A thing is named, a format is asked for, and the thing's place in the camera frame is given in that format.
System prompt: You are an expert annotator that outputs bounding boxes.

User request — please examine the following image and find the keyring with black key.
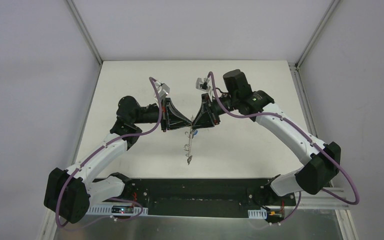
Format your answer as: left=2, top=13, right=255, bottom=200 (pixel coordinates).
left=183, top=115, right=196, bottom=165

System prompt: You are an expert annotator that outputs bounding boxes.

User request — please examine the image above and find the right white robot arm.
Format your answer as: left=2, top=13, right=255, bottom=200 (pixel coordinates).
left=192, top=69, right=341, bottom=205

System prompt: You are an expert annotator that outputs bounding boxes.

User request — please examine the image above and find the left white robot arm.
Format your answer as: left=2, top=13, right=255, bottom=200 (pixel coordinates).
left=44, top=95, right=193, bottom=227

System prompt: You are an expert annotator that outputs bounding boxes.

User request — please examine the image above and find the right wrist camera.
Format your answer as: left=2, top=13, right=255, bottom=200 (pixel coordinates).
left=195, top=77, right=213, bottom=93

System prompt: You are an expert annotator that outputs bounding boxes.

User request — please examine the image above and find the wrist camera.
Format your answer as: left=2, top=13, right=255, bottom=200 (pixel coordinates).
left=153, top=80, right=170, bottom=102
left=195, top=77, right=213, bottom=93

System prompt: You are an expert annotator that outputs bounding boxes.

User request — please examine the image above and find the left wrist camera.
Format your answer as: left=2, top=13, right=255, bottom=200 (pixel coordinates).
left=153, top=80, right=170, bottom=102

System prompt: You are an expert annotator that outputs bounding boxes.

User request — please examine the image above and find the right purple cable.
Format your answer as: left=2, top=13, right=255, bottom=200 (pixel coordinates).
left=207, top=71, right=361, bottom=227

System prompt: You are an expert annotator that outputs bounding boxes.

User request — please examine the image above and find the purple cable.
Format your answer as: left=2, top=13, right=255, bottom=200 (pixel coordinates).
left=54, top=76, right=164, bottom=229
left=207, top=71, right=361, bottom=227

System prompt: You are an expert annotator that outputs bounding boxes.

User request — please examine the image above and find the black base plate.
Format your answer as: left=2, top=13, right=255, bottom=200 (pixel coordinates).
left=92, top=178, right=331, bottom=219

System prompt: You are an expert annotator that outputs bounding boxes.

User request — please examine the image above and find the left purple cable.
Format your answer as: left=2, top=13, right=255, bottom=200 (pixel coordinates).
left=54, top=76, right=164, bottom=229

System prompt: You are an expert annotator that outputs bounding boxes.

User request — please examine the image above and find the left white cable duct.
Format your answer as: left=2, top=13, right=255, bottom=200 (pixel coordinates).
left=86, top=202, right=149, bottom=217

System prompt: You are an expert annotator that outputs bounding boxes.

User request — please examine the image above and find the white cable duct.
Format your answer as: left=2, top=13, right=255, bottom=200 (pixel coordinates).
left=247, top=208, right=268, bottom=220
left=86, top=202, right=149, bottom=217

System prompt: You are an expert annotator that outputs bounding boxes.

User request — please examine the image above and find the right white cable duct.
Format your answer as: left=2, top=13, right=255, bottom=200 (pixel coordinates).
left=247, top=208, right=268, bottom=220

